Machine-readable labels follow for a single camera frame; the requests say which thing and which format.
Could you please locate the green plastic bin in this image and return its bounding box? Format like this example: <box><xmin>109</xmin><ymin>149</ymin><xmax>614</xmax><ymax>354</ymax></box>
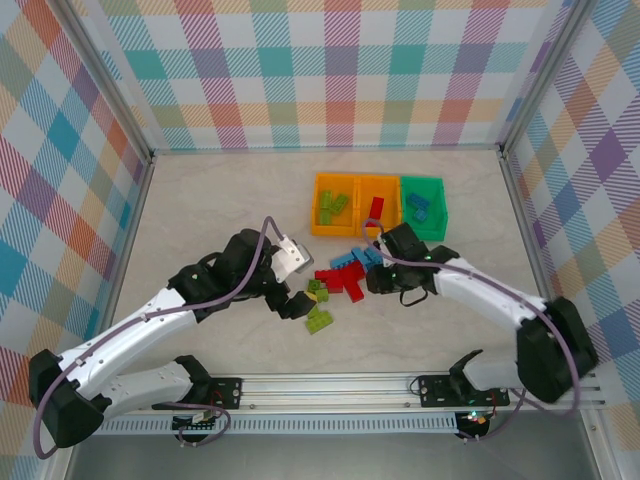
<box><xmin>399</xmin><ymin>174</ymin><xmax>450</xmax><ymax>242</ymax></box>

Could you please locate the small controller circuit board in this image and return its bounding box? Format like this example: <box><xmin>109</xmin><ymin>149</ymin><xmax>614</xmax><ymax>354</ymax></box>
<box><xmin>172</xmin><ymin>412</ymin><xmax>221</xmax><ymax>436</ymax></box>
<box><xmin>457</xmin><ymin>409</ymin><xmax>494</xmax><ymax>431</ymax></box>

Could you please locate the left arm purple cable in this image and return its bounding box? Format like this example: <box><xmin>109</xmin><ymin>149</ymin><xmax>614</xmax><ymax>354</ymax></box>
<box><xmin>34</xmin><ymin>215</ymin><xmax>289</xmax><ymax>459</ymax></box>

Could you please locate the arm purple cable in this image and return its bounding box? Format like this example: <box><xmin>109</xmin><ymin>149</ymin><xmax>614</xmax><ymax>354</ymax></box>
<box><xmin>360</xmin><ymin>217</ymin><xmax>584</xmax><ymax>444</ymax></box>
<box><xmin>34</xmin><ymin>215</ymin><xmax>289</xmax><ymax>459</ymax></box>

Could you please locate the thin black cable loop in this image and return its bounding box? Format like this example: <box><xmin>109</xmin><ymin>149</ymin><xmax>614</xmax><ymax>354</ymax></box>
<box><xmin>398</xmin><ymin>285</ymin><xmax>430</xmax><ymax>310</ymax></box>

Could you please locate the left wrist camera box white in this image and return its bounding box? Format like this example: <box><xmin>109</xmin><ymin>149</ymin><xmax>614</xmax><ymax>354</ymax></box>
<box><xmin>271</xmin><ymin>234</ymin><xmax>315</xmax><ymax>281</ymax></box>

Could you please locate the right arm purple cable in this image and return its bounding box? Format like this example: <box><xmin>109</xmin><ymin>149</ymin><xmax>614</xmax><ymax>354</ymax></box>
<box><xmin>360</xmin><ymin>217</ymin><xmax>584</xmax><ymax>444</ymax></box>

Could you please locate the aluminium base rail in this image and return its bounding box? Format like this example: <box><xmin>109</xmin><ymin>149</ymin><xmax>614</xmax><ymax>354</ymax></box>
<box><xmin>99</xmin><ymin>369</ymin><xmax>606</xmax><ymax>415</ymax></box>

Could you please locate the aluminium frame rail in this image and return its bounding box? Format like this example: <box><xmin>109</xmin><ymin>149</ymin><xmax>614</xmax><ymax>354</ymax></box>
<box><xmin>89</xmin><ymin>152</ymin><xmax>157</xmax><ymax>376</ymax></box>
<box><xmin>149</xmin><ymin>143</ymin><xmax>504</xmax><ymax>155</ymax></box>
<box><xmin>498</xmin><ymin>149</ymin><xmax>574</xmax><ymax>351</ymax></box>

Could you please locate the white slotted cable duct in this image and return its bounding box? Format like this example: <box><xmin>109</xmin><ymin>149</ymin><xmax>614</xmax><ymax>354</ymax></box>
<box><xmin>97</xmin><ymin>417</ymin><xmax>460</xmax><ymax>436</ymax></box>

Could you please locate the aluminium frame post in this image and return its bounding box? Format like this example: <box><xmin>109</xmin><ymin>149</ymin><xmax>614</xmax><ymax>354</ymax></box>
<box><xmin>62</xmin><ymin>0</ymin><xmax>157</xmax><ymax>164</ymax></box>
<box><xmin>579</xmin><ymin>409</ymin><xmax>621</xmax><ymax>480</ymax></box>
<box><xmin>42</xmin><ymin>444</ymin><xmax>84</xmax><ymax>480</ymax></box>
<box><xmin>497</xmin><ymin>0</ymin><xmax>599</xmax><ymax>156</ymax></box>

